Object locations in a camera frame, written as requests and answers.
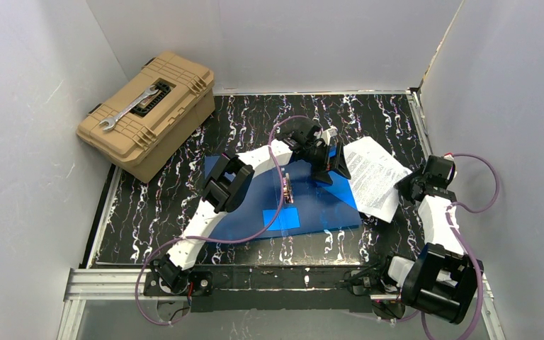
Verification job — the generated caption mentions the white printed paper files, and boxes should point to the white printed paper files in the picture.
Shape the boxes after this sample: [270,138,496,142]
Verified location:
[344,136,412,222]

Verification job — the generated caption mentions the blue plastic folder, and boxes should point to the blue plastic folder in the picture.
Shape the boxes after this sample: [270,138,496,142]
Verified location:
[194,142,361,240]

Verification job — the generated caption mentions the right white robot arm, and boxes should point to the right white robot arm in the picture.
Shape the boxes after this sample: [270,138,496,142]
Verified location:
[386,155,483,324]

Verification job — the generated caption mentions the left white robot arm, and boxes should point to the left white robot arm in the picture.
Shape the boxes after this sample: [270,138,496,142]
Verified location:
[145,115,351,295]

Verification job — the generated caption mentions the silver folder clip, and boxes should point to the silver folder clip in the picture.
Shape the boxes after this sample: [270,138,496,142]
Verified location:
[281,173,294,204]

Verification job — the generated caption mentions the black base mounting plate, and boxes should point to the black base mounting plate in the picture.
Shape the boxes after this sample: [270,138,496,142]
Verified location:
[139,265,409,319]

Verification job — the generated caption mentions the tan plastic toolbox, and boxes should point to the tan plastic toolbox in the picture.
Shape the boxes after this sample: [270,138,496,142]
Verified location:
[76,51,215,183]

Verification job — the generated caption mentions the silver open-end wrench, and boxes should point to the silver open-end wrench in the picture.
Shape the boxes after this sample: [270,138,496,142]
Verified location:
[99,85,159,132]

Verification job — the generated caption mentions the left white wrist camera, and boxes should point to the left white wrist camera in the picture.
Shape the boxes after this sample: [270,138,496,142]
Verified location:
[320,126,337,145]

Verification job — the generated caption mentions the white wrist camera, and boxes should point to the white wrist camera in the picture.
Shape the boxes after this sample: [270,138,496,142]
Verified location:
[320,126,337,145]
[443,152,457,181]

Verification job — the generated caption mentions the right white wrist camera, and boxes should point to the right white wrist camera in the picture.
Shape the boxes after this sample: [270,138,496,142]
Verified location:
[443,152,457,181]

